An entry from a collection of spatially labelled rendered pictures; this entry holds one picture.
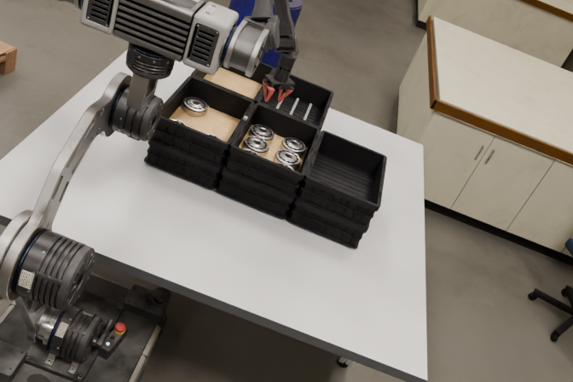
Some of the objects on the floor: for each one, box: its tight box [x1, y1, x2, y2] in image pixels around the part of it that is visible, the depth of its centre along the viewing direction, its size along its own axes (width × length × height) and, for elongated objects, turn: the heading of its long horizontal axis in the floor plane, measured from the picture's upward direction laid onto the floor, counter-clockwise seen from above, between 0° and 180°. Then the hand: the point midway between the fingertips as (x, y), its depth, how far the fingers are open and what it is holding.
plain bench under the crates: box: [0, 49, 427, 382], centre depth 284 cm, size 160×160×70 cm
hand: (273, 99), depth 240 cm, fingers open, 6 cm apart
